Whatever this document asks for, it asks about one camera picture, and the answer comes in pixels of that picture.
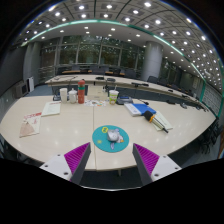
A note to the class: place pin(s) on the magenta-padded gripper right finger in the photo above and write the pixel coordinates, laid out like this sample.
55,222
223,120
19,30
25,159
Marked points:
148,158

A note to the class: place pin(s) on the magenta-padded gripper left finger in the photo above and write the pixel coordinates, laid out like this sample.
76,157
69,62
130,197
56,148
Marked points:
75,156

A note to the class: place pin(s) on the silver grey computer mouse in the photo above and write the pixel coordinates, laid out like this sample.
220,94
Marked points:
112,135

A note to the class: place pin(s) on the round teal cartoon mouse pad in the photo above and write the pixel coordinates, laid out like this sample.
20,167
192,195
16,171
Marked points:
100,140

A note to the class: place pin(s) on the black and yellow microphone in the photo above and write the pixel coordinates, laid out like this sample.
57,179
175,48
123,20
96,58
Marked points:
148,116

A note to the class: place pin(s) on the blue and white book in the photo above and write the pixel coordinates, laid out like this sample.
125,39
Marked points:
141,108

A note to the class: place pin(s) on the white booklet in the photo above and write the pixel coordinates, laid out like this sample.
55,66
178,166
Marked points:
51,108

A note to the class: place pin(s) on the red and white magazine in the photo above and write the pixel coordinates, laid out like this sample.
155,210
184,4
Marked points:
30,125

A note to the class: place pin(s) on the colourful sticker sheet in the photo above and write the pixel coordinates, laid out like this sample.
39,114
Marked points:
95,102

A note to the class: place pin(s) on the black desk microphone base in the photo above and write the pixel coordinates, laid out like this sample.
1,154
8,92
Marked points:
56,98

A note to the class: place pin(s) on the plain white paper cup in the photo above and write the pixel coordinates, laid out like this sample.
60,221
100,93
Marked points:
63,95

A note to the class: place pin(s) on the grey desk telephone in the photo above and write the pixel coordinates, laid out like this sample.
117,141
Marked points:
124,100

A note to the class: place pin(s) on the red drink bottle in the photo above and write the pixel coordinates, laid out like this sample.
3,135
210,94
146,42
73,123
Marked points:
81,93

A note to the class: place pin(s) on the cream cardboard box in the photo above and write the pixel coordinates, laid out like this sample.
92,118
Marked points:
97,92

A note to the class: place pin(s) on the green printed paper cup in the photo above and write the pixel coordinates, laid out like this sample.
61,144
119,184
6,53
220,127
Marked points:
113,97

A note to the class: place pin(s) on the long curved conference desk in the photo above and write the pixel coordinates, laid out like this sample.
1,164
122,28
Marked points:
66,80

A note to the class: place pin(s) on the white standing panel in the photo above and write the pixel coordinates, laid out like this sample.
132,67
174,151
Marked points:
30,84

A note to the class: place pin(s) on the grey box monitor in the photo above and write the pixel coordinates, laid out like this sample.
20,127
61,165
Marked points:
20,90

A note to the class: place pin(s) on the dark office chairs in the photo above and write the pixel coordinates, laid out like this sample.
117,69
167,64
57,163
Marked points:
98,71

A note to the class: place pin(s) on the ceiling lights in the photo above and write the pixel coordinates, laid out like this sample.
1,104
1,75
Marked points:
109,6

